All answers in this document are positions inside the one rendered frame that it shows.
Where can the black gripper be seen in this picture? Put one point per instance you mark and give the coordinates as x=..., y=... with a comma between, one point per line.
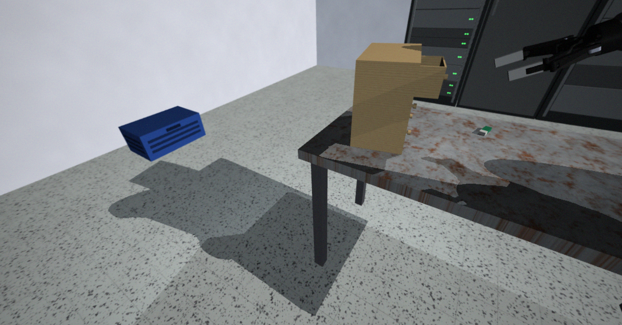
x=599, y=39

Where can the small wooden chest of drawers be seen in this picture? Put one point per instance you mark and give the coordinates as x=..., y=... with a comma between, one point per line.
x=385, y=80

